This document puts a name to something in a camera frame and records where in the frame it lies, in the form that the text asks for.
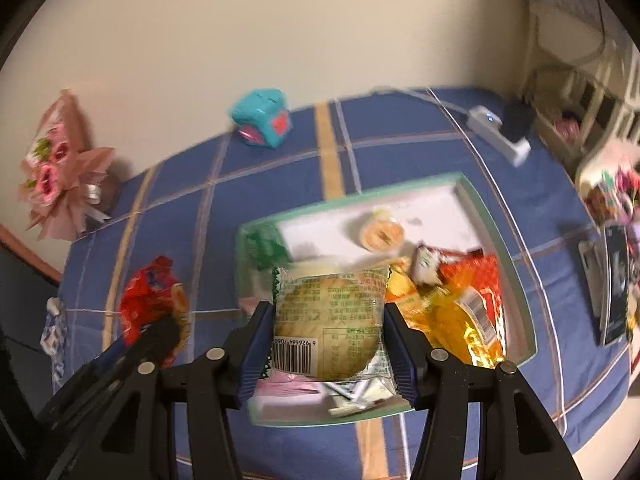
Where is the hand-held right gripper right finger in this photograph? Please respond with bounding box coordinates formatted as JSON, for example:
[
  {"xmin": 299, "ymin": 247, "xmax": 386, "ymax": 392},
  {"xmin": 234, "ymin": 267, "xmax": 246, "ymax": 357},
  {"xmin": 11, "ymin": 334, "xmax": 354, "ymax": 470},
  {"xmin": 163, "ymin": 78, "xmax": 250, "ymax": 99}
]
[{"xmin": 383, "ymin": 301, "xmax": 585, "ymax": 480}]

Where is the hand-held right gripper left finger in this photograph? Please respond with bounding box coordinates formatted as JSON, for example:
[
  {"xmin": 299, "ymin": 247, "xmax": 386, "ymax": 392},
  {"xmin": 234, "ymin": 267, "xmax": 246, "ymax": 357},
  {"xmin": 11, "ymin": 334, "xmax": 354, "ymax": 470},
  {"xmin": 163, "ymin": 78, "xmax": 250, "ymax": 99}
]
[{"xmin": 60, "ymin": 300, "xmax": 275, "ymax": 480}]

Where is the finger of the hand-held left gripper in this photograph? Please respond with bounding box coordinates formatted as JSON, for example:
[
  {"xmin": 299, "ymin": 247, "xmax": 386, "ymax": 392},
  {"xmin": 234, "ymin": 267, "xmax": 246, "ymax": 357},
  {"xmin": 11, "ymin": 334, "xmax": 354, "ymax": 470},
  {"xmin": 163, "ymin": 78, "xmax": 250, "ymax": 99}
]
[
  {"xmin": 127, "ymin": 316, "xmax": 182, "ymax": 368},
  {"xmin": 35, "ymin": 342, "xmax": 136, "ymax": 461}
]

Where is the pink snack packet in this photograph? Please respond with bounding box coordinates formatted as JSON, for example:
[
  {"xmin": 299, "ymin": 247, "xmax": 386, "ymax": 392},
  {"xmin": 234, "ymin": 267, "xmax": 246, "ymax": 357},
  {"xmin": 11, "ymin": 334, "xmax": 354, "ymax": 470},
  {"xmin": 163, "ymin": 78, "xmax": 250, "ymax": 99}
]
[{"xmin": 239, "ymin": 295, "xmax": 326, "ymax": 396}]

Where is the red crinkled snack packet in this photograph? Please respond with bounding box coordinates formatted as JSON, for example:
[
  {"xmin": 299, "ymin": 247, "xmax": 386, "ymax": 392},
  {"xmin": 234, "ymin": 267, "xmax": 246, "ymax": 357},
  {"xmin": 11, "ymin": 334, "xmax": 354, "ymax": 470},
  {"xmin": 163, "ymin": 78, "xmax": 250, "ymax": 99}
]
[{"xmin": 117, "ymin": 256, "xmax": 191, "ymax": 366}]

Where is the orange cake packet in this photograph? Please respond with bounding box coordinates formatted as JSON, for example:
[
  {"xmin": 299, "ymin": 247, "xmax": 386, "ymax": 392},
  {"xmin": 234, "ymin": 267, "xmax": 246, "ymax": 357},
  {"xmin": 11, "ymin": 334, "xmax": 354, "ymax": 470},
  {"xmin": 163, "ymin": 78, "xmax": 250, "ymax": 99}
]
[{"xmin": 400, "ymin": 280, "xmax": 506, "ymax": 368}]

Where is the white snack packet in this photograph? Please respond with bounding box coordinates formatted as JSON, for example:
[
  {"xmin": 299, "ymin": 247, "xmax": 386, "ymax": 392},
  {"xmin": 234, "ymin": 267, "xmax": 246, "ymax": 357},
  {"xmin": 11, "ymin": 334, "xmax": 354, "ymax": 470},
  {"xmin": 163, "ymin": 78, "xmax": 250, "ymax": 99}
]
[{"xmin": 320, "ymin": 377, "xmax": 396, "ymax": 418}]

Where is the round cookie green-trim packet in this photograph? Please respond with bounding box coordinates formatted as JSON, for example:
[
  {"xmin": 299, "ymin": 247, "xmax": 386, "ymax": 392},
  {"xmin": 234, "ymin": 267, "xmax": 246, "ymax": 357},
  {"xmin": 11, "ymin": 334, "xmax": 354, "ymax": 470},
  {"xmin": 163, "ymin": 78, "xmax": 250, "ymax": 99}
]
[{"xmin": 260, "ymin": 265, "xmax": 401, "ymax": 382}]

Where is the dark green snack packet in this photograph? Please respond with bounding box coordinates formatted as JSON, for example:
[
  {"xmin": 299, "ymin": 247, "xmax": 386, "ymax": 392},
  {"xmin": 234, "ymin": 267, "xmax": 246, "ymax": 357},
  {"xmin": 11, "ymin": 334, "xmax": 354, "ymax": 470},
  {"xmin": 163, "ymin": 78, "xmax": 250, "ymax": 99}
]
[{"xmin": 247, "ymin": 222, "xmax": 293, "ymax": 268}]

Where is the red gold-patterned packet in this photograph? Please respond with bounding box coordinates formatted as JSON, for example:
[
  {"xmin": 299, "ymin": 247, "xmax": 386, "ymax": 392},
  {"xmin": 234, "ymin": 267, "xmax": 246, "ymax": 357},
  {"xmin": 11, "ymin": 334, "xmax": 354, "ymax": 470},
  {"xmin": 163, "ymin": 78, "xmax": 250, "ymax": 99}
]
[{"xmin": 440, "ymin": 250, "xmax": 503, "ymax": 321}]

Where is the pale pudding cup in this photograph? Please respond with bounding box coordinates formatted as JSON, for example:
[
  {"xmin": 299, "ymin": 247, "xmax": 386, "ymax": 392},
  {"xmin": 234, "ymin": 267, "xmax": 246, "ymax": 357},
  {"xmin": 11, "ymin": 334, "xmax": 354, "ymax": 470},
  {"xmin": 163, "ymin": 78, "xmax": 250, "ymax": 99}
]
[{"xmin": 359, "ymin": 210, "xmax": 405, "ymax": 252}]

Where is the white tray teal rim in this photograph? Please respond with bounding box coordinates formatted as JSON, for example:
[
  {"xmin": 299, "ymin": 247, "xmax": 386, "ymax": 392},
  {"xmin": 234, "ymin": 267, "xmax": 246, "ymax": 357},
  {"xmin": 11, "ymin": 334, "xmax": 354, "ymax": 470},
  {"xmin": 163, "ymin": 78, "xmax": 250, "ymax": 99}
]
[{"xmin": 235, "ymin": 171, "xmax": 538, "ymax": 428}]

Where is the blue and white crumpled packet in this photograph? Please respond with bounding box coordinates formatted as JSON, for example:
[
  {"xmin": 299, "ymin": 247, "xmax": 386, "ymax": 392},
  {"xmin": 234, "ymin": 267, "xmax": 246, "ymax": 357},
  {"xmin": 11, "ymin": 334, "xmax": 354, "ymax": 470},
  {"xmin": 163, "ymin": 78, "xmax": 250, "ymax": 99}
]
[{"xmin": 40, "ymin": 296, "xmax": 68, "ymax": 386}]

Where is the dark cabinet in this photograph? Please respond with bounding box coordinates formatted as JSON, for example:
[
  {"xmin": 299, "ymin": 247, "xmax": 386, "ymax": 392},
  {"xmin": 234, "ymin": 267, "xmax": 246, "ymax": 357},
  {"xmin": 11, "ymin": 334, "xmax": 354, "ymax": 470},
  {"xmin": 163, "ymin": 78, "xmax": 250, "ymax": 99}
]
[{"xmin": 0, "ymin": 245, "xmax": 56, "ymax": 411}]

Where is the brown wooden board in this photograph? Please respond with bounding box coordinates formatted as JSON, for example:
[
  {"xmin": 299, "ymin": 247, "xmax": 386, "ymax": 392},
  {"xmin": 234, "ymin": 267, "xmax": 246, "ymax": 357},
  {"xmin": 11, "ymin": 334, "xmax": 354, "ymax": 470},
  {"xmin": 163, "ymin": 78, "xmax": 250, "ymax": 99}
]
[{"xmin": 0, "ymin": 222, "xmax": 63, "ymax": 286}]

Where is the pink flower bouquet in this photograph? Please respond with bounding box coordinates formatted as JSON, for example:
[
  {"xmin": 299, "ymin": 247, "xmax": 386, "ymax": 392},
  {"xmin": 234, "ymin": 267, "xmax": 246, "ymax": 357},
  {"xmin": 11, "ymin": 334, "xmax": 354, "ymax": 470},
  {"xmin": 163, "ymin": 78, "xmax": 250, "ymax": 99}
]
[{"xmin": 19, "ymin": 89, "xmax": 117, "ymax": 241}]

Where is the dark flat card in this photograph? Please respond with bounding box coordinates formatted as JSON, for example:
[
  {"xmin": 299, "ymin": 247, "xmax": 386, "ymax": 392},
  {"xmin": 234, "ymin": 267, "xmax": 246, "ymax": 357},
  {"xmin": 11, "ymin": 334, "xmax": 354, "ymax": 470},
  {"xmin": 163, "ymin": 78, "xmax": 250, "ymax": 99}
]
[{"xmin": 577, "ymin": 240, "xmax": 608, "ymax": 318}]

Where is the blue plaid cloth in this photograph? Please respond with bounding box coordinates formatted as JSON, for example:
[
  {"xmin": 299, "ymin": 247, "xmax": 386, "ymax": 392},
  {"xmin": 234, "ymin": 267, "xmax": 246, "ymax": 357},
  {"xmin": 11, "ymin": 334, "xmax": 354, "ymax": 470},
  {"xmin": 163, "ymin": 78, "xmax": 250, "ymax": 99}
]
[{"xmin": 50, "ymin": 87, "xmax": 632, "ymax": 480}]

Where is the dark photo card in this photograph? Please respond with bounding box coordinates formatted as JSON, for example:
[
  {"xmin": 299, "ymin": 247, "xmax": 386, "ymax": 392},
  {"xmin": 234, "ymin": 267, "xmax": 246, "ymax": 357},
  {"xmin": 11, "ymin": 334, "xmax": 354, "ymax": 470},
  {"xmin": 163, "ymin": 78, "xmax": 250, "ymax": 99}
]
[{"xmin": 602, "ymin": 224, "xmax": 630, "ymax": 348}]

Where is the teal toy house box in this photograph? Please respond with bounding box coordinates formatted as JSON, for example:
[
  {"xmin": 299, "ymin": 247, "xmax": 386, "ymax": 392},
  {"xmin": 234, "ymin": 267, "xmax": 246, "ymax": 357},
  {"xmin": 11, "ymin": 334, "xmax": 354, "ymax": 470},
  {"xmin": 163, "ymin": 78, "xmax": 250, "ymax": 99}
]
[{"xmin": 229, "ymin": 88, "xmax": 291, "ymax": 150}]

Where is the white power strip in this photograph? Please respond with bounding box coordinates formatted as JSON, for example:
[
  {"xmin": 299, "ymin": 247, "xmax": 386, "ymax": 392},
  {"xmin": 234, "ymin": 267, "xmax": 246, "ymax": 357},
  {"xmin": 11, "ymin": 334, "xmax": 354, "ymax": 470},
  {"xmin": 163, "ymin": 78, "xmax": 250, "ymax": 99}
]
[{"xmin": 467, "ymin": 105, "xmax": 532, "ymax": 167}]

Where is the black power adapter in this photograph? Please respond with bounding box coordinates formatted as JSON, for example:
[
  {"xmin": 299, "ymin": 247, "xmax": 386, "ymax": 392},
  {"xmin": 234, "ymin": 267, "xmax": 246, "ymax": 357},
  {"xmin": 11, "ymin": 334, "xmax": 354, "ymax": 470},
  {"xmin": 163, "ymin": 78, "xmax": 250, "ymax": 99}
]
[{"xmin": 501, "ymin": 100, "xmax": 535, "ymax": 143}]

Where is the colourful toy pile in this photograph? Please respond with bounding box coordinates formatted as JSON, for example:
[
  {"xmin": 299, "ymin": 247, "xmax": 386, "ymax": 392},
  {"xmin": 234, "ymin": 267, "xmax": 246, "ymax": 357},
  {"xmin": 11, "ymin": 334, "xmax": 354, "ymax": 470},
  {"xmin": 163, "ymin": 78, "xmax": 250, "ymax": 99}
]
[{"xmin": 582, "ymin": 157, "xmax": 640, "ymax": 226}]

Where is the white shelf rack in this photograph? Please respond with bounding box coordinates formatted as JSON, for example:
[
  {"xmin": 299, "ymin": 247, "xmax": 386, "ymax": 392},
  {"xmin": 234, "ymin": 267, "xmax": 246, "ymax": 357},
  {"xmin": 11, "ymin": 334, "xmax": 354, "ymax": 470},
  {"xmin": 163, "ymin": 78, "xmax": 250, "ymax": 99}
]
[{"xmin": 522, "ymin": 0, "xmax": 640, "ymax": 186}]

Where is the white cable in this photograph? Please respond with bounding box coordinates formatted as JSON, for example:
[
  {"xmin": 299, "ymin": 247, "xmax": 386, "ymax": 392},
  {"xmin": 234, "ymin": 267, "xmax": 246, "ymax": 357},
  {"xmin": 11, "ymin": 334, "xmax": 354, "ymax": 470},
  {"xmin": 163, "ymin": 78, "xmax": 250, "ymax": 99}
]
[{"xmin": 370, "ymin": 86, "xmax": 473, "ymax": 117}]

